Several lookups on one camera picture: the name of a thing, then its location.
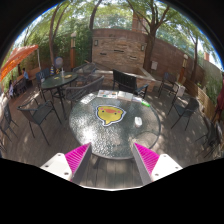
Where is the yellow duck mouse pad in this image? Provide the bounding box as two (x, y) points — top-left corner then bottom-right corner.
(96, 105), (126, 126)

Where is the green marker pen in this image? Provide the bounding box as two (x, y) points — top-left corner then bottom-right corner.
(141, 101), (151, 107)

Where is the open booklet on table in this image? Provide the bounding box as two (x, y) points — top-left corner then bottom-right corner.
(97, 90), (118, 99)

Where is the white computer mouse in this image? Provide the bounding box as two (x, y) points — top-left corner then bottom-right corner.
(135, 117), (142, 127)

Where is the round glass patio table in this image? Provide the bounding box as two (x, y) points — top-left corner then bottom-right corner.
(69, 93), (161, 159)

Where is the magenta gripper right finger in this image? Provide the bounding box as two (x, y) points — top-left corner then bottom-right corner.
(133, 143), (182, 185)

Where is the round dark side table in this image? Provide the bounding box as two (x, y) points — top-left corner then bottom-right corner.
(41, 72), (78, 119)

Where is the brick fountain wall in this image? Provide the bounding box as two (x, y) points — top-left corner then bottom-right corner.
(92, 28), (147, 71)

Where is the white paper sheet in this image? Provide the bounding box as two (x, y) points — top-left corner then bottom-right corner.
(117, 91), (133, 101)

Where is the black chair far right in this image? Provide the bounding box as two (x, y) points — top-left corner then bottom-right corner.
(158, 72), (178, 95)

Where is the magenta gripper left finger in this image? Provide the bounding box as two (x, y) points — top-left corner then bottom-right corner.
(41, 143), (92, 185)

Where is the grey mesh chair left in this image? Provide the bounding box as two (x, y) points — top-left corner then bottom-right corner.
(17, 98), (60, 139)

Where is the black slatted patio chair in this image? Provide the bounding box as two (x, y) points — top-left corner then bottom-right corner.
(112, 69), (148, 98)

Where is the grey mesh chair near table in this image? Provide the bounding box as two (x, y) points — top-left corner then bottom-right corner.
(65, 76), (104, 103)

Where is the person in blue shirt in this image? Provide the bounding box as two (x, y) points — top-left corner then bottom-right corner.
(22, 68), (29, 81)

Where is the orange patio umbrella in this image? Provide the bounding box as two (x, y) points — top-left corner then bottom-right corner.
(0, 45), (38, 82)

